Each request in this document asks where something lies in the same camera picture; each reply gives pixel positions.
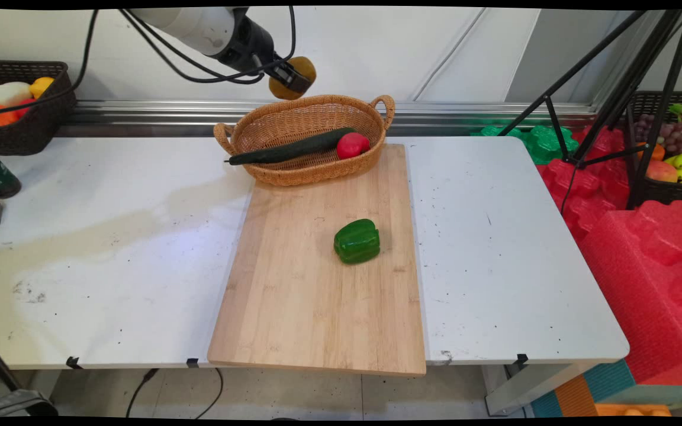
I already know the grey table leg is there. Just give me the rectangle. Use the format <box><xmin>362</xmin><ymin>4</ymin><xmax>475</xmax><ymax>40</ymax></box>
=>
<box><xmin>482</xmin><ymin>360</ymin><xmax>591</xmax><ymax>417</ymax></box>

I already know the red foam piece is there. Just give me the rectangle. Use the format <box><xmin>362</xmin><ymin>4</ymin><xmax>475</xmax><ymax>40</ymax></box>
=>
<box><xmin>535</xmin><ymin>125</ymin><xmax>636</xmax><ymax>240</ymax></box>

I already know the black woven fruit basket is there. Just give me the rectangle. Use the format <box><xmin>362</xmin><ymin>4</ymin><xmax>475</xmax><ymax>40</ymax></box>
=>
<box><xmin>624</xmin><ymin>90</ymin><xmax>682</xmax><ymax>208</ymax></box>

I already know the large red foam block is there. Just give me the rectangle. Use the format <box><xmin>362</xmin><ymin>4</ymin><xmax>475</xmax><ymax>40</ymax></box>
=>
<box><xmin>577</xmin><ymin>199</ymin><xmax>682</xmax><ymax>386</ymax></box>

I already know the dark brown woven basket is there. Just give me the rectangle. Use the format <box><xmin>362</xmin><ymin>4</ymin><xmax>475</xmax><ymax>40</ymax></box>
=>
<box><xmin>0</xmin><ymin>60</ymin><xmax>78</xmax><ymax>156</ymax></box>

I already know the purple grape bunch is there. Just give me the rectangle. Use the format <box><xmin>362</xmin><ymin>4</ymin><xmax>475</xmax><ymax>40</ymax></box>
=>
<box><xmin>633</xmin><ymin>114</ymin><xmax>682</xmax><ymax>156</ymax></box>

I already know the black tripod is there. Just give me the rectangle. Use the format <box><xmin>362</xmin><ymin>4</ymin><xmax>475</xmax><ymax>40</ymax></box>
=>
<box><xmin>497</xmin><ymin>8</ymin><xmax>682</xmax><ymax>211</ymax></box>

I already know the teal and orange foam block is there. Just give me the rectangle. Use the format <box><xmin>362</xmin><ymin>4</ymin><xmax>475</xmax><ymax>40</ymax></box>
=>
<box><xmin>529</xmin><ymin>357</ymin><xmax>682</xmax><ymax>418</ymax></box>

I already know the green foam piece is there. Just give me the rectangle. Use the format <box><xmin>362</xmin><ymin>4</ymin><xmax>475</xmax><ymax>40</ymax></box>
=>
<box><xmin>470</xmin><ymin>124</ymin><xmax>580</xmax><ymax>166</ymax></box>

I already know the black floor cable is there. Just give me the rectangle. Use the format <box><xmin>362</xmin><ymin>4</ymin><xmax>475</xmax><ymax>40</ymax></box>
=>
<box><xmin>124</xmin><ymin>367</ymin><xmax>224</xmax><ymax>420</ymax></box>

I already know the pale white melon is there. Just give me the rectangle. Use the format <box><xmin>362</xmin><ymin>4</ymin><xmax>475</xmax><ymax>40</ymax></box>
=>
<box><xmin>0</xmin><ymin>81</ymin><xmax>33</xmax><ymax>109</ymax></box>

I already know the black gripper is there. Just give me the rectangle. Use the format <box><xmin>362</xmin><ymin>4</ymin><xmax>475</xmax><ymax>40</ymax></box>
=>
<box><xmin>217</xmin><ymin>14</ymin><xmax>313</xmax><ymax>95</ymax></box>

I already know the black bag strap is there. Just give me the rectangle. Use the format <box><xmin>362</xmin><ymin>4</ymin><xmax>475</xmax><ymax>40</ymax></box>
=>
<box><xmin>0</xmin><ymin>334</ymin><xmax>59</xmax><ymax>418</ymax></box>

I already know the metal wall rail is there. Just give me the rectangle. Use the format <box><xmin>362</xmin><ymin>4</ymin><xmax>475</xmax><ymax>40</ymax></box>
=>
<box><xmin>60</xmin><ymin>99</ymin><xmax>597</xmax><ymax>138</ymax></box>

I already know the red tomato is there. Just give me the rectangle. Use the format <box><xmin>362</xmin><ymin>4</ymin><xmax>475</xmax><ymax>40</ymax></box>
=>
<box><xmin>336</xmin><ymin>132</ymin><xmax>371</xmax><ymax>160</ymax></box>

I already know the green bell pepper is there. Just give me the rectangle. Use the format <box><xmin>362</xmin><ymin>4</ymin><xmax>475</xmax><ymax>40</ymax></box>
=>
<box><xmin>333</xmin><ymin>218</ymin><xmax>381</xmax><ymax>265</ymax></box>

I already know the woven wicker basket with handles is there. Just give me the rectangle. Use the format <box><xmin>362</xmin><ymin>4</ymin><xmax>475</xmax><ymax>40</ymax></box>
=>
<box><xmin>214</xmin><ymin>95</ymin><xmax>396</xmax><ymax>187</ymax></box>

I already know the long black hanging cable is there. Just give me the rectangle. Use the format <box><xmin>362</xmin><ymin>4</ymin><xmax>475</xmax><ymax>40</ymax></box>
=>
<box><xmin>0</xmin><ymin>8</ymin><xmax>100</xmax><ymax>115</ymax></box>

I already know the yellow lemon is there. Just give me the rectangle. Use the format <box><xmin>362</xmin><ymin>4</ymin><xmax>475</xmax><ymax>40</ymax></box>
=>
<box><xmin>28</xmin><ymin>76</ymin><xmax>56</xmax><ymax>99</ymax></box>

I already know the long dark green cucumber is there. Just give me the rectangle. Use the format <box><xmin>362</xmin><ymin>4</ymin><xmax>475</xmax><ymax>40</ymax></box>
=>
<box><xmin>224</xmin><ymin>127</ymin><xmax>357</xmax><ymax>166</ymax></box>

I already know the brown potato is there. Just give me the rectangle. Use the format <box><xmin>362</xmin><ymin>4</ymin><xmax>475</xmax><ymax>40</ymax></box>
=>
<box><xmin>268</xmin><ymin>56</ymin><xmax>317</xmax><ymax>101</ymax></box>

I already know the small orange fruit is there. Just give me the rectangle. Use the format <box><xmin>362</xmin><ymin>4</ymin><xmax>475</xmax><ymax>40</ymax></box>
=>
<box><xmin>636</xmin><ymin>141</ymin><xmax>666</xmax><ymax>162</ymax></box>

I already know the black robot wrist cable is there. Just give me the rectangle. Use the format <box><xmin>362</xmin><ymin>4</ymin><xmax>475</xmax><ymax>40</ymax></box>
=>
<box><xmin>118</xmin><ymin>7</ymin><xmax>298</xmax><ymax>85</ymax></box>

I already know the wooden cutting board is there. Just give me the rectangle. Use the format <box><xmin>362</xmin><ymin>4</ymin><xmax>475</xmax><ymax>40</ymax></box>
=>
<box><xmin>207</xmin><ymin>144</ymin><xmax>427</xmax><ymax>377</ymax></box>

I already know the peach coloured fruit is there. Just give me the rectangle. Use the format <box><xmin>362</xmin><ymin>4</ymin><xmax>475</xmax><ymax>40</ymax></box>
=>
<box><xmin>645</xmin><ymin>159</ymin><xmax>680</xmax><ymax>183</ymax></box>

